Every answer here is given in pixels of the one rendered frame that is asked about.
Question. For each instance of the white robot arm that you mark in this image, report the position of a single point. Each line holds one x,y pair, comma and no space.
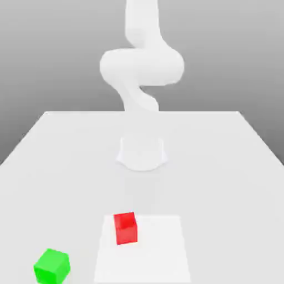
142,66

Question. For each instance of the small red cube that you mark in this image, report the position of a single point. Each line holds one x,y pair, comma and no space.
126,230

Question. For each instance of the small green cube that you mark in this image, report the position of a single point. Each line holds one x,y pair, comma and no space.
52,266

